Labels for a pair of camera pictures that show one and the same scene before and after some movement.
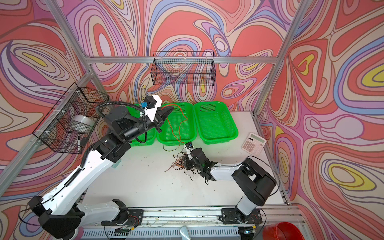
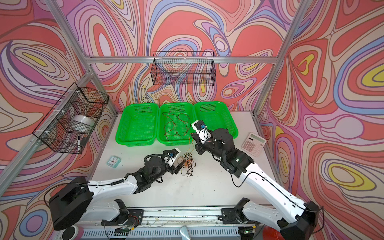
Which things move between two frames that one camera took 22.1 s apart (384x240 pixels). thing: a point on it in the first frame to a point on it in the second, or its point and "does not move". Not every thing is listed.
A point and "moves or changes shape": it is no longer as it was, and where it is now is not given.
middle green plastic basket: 180,126 does not move
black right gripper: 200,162 to 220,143
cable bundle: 179,164 moves or changes shape
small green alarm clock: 115,165 does not move
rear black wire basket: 186,68 does not move
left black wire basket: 70,122 does not move
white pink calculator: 254,144 does not move
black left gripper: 158,120 to 173,170
